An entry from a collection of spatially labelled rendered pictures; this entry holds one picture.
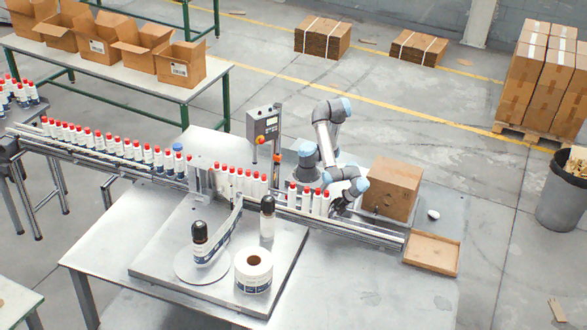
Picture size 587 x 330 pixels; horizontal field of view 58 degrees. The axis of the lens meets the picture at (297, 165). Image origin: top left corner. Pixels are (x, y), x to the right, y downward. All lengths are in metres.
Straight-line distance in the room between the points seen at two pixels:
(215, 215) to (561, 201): 2.90
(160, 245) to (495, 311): 2.42
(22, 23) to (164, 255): 3.43
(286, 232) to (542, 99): 3.54
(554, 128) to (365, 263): 3.45
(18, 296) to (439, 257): 2.28
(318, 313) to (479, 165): 3.11
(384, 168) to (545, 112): 2.99
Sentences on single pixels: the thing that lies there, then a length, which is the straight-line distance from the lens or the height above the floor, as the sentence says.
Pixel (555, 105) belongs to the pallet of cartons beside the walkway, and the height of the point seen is 0.47.
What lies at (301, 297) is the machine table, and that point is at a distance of 2.84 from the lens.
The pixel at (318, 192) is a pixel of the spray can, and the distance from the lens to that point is 3.07.
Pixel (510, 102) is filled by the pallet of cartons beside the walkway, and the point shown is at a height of 0.38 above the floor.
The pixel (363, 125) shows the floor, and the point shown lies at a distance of 5.72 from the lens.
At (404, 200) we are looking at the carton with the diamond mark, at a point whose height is 1.03.
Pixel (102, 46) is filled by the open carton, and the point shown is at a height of 0.96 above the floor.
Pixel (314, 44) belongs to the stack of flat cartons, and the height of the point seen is 0.15.
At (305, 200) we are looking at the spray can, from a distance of 3.12.
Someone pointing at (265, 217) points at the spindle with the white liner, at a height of 1.06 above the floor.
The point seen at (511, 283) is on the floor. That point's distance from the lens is 4.41.
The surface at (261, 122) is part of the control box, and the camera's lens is 2.97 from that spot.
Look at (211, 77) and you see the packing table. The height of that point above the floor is 0.78.
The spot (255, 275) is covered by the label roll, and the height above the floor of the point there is 1.02.
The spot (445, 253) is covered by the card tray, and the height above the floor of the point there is 0.83.
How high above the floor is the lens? 3.05
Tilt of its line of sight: 37 degrees down
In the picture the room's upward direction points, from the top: 4 degrees clockwise
